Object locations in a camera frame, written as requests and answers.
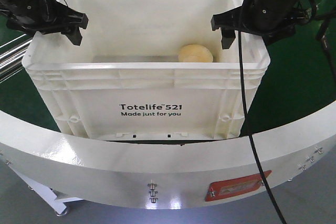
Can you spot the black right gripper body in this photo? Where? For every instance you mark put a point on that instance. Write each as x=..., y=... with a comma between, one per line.
x=273, y=19

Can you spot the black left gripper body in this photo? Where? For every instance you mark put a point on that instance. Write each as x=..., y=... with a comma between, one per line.
x=30, y=16

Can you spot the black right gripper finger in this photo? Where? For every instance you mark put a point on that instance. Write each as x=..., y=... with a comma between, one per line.
x=228, y=37
x=228, y=20

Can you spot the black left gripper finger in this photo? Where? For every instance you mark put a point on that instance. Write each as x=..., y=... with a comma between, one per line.
x=73, y=34
x=67, y=17

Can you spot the yellow round plush toy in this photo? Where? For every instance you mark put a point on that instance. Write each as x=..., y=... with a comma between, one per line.
x=195, y=53

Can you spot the white plastic tote box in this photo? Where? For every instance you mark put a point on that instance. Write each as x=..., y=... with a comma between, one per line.
x=124, y=82

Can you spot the steel conveyor rollers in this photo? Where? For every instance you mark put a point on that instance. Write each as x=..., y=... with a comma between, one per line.
x=11, y=59

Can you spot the red conveyor nameplate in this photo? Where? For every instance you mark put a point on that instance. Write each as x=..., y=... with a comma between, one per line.
x=233, y=187

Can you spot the white conveyor support leg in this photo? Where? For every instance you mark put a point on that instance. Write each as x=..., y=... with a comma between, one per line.
x=58, y=201

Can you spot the white curved conveyor outer rail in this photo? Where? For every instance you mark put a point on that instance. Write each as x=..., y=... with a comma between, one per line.
x=161, y=176

